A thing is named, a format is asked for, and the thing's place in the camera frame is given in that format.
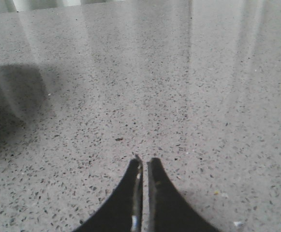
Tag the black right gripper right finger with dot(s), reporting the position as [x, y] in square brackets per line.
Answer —
[168, 210]

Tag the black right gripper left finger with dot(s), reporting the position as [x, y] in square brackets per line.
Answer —
[122, 212]

